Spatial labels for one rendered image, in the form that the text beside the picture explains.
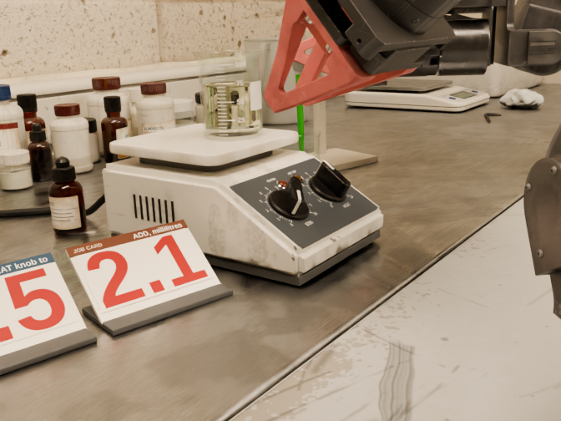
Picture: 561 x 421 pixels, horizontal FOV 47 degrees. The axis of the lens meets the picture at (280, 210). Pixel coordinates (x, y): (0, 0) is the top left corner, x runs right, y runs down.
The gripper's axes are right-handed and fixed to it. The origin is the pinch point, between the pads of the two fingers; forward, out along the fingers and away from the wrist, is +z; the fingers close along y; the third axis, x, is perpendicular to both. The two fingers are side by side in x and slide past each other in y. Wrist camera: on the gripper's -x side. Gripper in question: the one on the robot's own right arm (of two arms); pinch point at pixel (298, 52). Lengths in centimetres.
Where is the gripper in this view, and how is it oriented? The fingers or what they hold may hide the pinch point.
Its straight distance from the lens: 72.4
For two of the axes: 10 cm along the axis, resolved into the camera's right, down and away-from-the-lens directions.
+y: -0.9, 2.8, -9.6
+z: -10.0, 0.1, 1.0
